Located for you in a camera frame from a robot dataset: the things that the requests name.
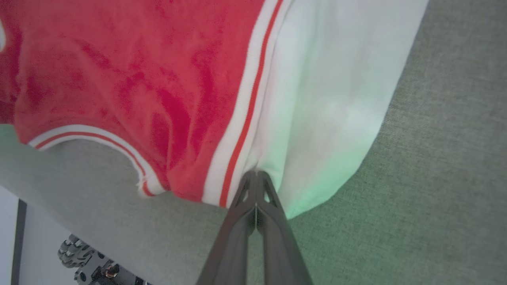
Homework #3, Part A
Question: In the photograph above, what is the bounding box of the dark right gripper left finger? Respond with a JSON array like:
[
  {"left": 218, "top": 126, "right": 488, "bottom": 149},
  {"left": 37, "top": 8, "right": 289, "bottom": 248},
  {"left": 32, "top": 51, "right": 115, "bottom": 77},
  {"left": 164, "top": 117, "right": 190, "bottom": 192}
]
[{"left": 196, "top": 170, "right": 258, "bottom": 285}]

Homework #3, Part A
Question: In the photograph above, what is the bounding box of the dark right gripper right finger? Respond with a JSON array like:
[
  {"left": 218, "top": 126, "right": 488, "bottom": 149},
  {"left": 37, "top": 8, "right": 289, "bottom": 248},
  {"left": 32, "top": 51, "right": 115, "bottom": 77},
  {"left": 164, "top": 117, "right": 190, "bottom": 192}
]
[{"left": 255, "top": 170, "right": 314, "bottom": 285}]

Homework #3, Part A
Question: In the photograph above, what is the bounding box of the red and white basketball jersey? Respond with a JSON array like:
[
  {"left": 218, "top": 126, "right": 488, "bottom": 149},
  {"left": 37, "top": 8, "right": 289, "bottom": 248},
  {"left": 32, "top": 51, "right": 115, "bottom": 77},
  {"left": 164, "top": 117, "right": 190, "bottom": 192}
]
[{"left": 0, "top": 0, "right": 431, "bottom": 220}]

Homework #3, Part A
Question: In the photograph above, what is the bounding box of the black floor strip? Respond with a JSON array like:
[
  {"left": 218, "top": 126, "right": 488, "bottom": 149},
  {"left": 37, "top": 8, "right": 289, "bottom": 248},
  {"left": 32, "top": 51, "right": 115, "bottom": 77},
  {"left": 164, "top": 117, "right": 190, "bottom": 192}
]
[{"left": 11, "top": 199, "right": 28, "bottom": 285}]

